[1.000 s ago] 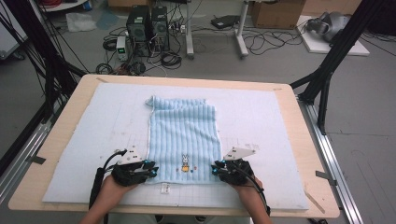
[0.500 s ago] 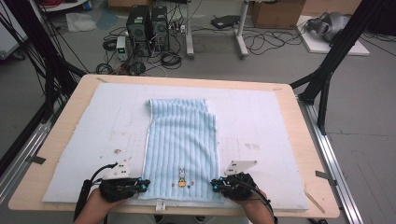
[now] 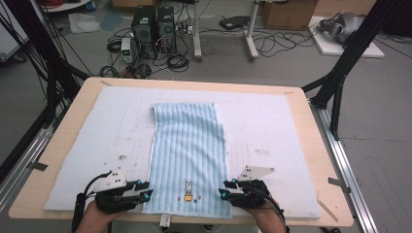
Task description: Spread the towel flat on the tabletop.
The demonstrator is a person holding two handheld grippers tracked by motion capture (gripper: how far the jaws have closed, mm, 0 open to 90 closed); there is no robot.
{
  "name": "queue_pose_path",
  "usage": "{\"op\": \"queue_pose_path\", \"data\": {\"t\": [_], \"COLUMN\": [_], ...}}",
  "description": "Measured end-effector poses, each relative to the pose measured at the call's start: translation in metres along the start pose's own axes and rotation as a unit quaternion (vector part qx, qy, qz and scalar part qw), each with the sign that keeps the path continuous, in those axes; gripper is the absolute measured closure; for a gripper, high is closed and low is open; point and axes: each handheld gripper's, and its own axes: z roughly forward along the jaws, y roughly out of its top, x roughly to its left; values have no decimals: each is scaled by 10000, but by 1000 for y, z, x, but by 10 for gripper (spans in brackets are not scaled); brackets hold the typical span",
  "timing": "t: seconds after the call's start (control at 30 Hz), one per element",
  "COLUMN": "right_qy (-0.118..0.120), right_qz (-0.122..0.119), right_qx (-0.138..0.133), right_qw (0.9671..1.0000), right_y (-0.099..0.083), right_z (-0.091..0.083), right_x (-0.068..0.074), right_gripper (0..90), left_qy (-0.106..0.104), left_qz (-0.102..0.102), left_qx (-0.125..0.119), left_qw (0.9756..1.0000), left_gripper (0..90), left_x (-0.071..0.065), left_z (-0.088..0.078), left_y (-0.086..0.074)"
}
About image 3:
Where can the flat black device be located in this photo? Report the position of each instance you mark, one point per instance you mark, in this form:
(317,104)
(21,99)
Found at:
(234,22)

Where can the wooden table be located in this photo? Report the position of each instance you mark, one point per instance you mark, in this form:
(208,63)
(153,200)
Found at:
(307,129)

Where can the blue striped towel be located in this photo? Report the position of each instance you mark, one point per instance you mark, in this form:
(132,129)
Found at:
(188,145)

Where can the white cabinet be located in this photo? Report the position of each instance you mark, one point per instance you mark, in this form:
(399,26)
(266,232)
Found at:
(8,42)

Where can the thin wooden stick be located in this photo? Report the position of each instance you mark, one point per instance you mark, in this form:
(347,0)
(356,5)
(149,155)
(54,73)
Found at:
(327,209)

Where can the black computer tower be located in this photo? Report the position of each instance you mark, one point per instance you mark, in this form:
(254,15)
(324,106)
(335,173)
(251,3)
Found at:
(166,29)
(144,29)

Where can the black tape strip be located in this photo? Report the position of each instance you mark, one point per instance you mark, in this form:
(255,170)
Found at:
(38,166)
(338,183)

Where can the white stand leg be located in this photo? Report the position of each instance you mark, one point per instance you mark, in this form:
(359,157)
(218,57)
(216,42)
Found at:
(251,35)
(196,32)

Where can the person's left hand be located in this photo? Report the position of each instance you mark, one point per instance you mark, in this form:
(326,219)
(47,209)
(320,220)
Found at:
(97,221)

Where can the person's right hand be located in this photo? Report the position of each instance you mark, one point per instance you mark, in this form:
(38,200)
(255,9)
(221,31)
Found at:
(270,221)

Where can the small white power supply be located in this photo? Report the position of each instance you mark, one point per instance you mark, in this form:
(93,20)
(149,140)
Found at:
(126,50)

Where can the white grid mat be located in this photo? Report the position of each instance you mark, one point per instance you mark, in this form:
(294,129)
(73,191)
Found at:
(129,97)

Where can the black metal frame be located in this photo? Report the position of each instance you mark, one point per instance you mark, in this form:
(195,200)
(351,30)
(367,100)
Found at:
(48,58)
(350,51)

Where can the white floor board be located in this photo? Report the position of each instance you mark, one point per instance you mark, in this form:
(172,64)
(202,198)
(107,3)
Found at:
(330,48)

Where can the clear plastic bag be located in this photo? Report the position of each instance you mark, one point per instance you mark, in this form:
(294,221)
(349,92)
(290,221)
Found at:
(82,23)

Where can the aluminium rail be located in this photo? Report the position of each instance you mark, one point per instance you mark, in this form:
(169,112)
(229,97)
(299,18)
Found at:
(29,152)
(343,161)

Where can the brown cardboard box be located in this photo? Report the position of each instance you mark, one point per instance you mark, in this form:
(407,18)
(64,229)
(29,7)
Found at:
(288,14)

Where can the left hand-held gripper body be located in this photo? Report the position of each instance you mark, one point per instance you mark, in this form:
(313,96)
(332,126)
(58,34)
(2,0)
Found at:
(111,199)

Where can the grey headset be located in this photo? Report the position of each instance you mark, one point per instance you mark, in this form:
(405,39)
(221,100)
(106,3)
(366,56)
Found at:
(345,27)

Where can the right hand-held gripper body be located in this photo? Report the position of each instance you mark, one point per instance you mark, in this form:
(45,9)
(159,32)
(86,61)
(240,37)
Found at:
(254,194)

